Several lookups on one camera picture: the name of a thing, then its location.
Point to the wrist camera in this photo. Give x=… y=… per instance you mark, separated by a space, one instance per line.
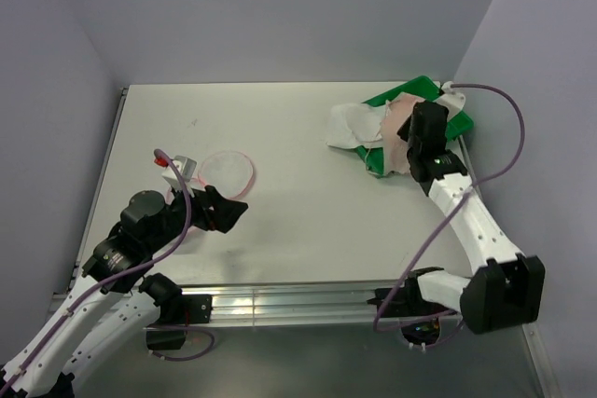
x=452 y=99
x=185 y=166

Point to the white bra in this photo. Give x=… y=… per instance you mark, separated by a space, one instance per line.
x=351 y=125

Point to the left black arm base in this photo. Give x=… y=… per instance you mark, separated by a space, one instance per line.
x=181 y=312

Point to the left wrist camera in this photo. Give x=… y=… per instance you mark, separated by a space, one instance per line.
x=185 y=166

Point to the beige pink bra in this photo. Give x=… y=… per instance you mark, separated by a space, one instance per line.
x=394 y=148

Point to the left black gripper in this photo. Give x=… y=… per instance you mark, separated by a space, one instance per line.
x=227 y=212

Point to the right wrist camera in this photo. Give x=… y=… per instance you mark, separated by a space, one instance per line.
x=452 y=99

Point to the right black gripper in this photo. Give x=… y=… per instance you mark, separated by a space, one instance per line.
x=404 y=130

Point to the green plastic tray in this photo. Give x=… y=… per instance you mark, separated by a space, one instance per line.
x=424 y=87

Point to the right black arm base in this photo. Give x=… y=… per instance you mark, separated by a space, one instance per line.
x=403 y=308

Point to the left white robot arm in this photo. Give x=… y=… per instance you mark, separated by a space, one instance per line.
x=115 y=293

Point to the pink-rimmed mesh laundry bag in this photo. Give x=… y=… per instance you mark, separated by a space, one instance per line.
x=232 y=173

